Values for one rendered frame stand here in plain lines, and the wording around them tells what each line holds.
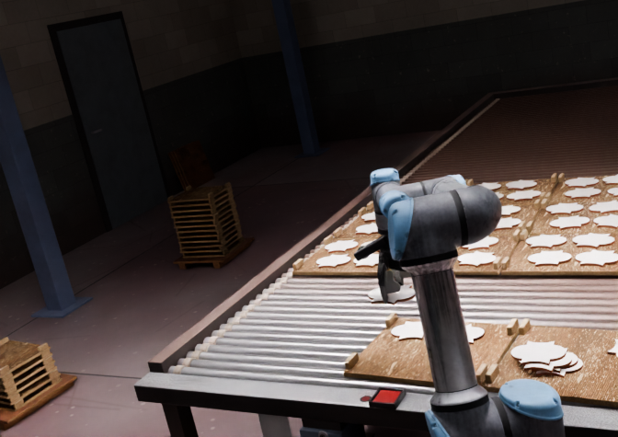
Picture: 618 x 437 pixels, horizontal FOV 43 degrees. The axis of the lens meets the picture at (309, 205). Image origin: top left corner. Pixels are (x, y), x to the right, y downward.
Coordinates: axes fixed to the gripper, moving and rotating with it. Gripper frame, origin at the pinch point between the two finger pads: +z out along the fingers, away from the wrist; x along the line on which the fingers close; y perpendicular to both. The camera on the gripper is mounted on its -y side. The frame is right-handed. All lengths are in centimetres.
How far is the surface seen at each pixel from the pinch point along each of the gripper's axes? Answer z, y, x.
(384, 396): 21.2, 3.7, -17.9
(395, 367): 20.8, 0.8, -4.5
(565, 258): 18, 28, 74
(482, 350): 19.4, 21.4, 8.6
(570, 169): 23, 2, 189
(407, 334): 20.2, -3.5, 13.3
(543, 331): 18.5, 34.6, 22.1
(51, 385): 125, -273, 77
